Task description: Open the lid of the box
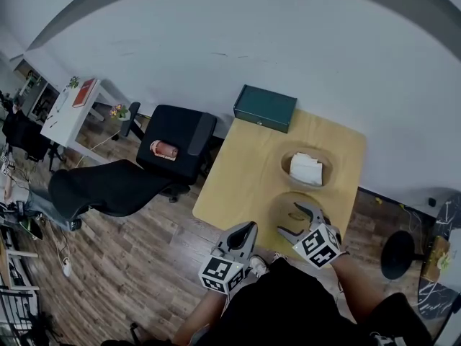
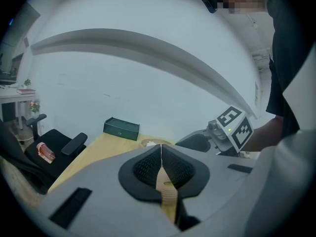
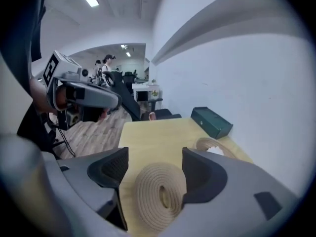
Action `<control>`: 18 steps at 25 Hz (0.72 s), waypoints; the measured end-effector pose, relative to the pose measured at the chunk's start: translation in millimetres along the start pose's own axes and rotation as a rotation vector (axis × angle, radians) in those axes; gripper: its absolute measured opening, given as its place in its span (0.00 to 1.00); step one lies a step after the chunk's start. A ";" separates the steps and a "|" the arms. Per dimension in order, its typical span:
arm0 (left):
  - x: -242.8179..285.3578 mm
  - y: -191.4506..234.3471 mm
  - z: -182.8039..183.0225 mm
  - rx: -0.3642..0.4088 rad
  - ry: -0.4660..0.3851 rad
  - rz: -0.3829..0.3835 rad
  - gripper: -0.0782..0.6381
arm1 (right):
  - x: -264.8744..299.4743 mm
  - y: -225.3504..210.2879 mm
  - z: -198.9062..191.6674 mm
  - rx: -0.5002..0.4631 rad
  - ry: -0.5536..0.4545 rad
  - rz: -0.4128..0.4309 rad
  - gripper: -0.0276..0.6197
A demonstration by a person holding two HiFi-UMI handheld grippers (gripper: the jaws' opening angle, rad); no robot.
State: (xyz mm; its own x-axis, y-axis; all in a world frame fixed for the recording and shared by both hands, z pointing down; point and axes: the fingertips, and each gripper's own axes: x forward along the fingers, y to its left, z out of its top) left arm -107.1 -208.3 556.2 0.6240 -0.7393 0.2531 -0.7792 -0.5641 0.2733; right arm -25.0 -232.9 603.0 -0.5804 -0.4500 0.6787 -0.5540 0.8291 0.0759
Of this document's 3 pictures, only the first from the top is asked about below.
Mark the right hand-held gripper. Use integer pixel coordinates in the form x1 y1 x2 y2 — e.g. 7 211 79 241
277 203 342 270

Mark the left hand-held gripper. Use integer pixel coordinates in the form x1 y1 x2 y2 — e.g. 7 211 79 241
197 221 259 295

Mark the round wooden lid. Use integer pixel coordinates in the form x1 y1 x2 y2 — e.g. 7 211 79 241
269 192 327 232

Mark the round wooden bowl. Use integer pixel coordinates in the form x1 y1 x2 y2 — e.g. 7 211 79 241
279 145 334 192

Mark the person's left forearm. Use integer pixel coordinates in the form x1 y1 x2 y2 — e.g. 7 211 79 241
171 289 231 346

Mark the person's right forearm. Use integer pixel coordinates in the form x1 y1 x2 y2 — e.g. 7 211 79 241
332 253 385 327

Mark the white cloth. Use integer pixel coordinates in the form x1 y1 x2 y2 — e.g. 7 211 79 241
289 152 324 187

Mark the dark green metal box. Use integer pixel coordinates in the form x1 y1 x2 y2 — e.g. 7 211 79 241
233 84 298 134

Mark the person's left white shoe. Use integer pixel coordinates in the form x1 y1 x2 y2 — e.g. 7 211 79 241
249 254 269 278

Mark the person's black clothing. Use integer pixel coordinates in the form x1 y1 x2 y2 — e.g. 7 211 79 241
189 257 434 346

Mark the black round stool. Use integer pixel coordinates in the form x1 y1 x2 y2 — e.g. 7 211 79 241
380 230 416 281

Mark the pink bottle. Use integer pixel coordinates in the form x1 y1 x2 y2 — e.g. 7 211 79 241
148 139 179 163

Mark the black office chair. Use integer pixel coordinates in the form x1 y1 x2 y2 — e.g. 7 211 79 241
48 102 218 227
1 112 52 164

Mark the brown wooden tray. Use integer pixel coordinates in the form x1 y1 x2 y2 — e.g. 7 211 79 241
424 236 452 283

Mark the green succulent plant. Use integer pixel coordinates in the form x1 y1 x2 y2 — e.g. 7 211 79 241
435 252 453 272

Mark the black marble table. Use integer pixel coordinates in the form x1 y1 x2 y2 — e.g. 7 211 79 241
416 192 461 321

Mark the pink and yellow flower pot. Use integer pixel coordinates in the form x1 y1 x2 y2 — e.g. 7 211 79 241
109 103 130 123

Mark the white desk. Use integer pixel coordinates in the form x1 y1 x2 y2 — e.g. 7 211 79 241
40 79 113 166

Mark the red book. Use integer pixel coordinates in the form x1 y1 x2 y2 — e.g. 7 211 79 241
71 78 98 109

